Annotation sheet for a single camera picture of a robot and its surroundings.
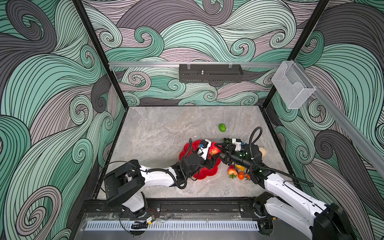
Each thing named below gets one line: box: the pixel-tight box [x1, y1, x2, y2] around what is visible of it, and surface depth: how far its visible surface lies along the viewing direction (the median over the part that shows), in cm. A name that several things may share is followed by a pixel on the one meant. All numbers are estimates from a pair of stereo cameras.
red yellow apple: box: [227, 164, 238, 179], surface depth 84 cm
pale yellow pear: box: [258, 146, 267, 159], surface depth 91 cm
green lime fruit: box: [218, 123, 227, 133], surface depth 106 cm
